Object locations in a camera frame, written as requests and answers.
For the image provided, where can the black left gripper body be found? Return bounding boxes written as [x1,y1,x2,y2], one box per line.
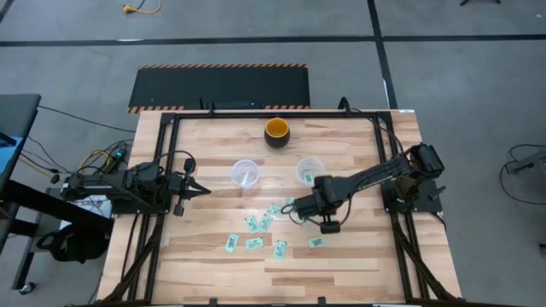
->
[168,173,187,205]

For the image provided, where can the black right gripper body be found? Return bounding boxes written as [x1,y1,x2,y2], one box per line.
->
[293,189,329,219]

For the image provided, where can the clear plastic cup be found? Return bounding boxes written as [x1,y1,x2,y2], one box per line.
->
[230,159,260,190]
[295,156,326,188]

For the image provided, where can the brown mug with yellow inside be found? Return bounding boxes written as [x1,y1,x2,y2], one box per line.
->
[263,117,292,149]

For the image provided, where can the white printed paper sheet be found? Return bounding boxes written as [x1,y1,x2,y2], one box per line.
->
[78,198,113,217]

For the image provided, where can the black hazard-striped floor mat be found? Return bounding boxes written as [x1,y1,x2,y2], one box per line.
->
[127,63,311,115]

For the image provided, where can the black bag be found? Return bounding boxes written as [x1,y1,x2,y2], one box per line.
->
[36,224,110,264]

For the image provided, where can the dark grey desk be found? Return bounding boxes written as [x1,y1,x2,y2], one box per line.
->
[0,93,115,296]

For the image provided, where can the grey stand leg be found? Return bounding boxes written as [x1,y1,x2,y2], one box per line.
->
[506,148,546,175]

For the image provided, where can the black aluminium table frame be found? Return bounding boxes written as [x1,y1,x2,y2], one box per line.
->
[96,108,466,307]

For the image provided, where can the yellow cable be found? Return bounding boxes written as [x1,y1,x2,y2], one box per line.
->
[78,148,116,174]

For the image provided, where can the black floor cable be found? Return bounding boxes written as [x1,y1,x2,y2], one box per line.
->
[38,104,137,134]

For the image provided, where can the yellow extension cord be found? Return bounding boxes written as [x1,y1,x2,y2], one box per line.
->
[122,0,163,15]

